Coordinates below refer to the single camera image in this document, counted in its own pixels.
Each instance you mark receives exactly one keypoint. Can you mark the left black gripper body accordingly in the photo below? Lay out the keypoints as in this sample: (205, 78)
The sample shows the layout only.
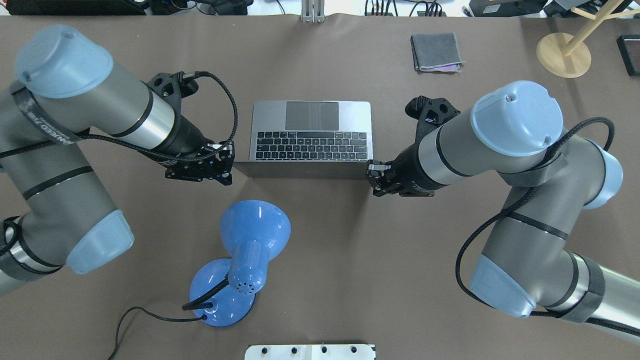
(187, 137)

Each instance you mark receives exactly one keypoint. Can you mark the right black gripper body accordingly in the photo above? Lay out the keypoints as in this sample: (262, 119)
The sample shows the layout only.
(411, 170)

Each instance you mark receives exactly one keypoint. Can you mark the grey laptop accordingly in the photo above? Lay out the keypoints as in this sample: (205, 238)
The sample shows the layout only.
(329, 139)

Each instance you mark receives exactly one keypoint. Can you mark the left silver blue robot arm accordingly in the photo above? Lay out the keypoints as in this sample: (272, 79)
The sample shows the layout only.
(65, 85)

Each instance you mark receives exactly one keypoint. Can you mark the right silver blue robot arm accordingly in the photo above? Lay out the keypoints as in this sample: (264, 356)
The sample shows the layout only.
(516, 261)

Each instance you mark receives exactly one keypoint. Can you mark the folded grey cloth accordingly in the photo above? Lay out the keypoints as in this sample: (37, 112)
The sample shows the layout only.
(436, 52)

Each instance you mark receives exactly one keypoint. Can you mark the blue desk lamp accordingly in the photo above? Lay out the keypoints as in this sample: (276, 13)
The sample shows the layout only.
(223, 291)

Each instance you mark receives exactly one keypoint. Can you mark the wooden mug tree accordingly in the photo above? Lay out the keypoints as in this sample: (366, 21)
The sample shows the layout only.
(566, 55)

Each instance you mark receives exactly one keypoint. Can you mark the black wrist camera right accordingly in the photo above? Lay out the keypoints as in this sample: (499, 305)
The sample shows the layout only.
(430, 113)

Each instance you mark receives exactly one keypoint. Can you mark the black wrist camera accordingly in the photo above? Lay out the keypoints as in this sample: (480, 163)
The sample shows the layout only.
(173, 87)
(430, 113)

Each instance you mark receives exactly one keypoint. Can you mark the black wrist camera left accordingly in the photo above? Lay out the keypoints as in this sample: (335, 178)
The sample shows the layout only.
(173, 87)

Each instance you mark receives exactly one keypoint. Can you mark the aluminium frame post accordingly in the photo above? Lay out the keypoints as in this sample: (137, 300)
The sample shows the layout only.
(312, 11)

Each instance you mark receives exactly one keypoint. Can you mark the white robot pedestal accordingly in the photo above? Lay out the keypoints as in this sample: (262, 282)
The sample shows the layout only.
(311, 352)

